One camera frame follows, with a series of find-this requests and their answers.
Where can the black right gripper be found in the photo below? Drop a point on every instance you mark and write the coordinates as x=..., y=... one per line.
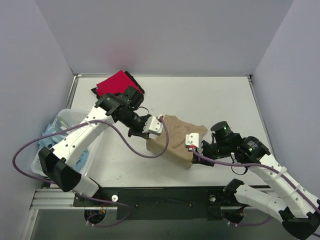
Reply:
x=203, y=150

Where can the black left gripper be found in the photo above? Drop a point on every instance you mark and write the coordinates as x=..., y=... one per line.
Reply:
x=141, y=126

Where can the beige t shirt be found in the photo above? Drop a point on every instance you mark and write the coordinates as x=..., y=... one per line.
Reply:
x=176, y=152

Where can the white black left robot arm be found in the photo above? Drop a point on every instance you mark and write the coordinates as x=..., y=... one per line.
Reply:
x=58, y=162

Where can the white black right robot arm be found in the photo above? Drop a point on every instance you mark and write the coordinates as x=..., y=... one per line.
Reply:
x=293, y=206

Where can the red folded t shirt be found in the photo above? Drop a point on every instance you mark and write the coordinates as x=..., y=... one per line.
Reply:
x=112, y=83

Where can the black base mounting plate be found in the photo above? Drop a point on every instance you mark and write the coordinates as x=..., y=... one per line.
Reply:
x=162, y=212

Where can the light blue t shirt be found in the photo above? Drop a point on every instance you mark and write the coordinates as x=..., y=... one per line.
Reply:
x=58, y=125

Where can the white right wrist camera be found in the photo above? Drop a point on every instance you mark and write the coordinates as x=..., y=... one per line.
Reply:
x=192, y=141

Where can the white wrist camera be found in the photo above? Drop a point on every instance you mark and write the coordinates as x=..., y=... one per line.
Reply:
x=154, y=125
x=192, y=141

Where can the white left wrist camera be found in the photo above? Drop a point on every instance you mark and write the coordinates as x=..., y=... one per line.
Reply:
x=154, y=125

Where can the aluminium front rail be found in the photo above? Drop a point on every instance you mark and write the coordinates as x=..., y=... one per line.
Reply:
x=50, y=200

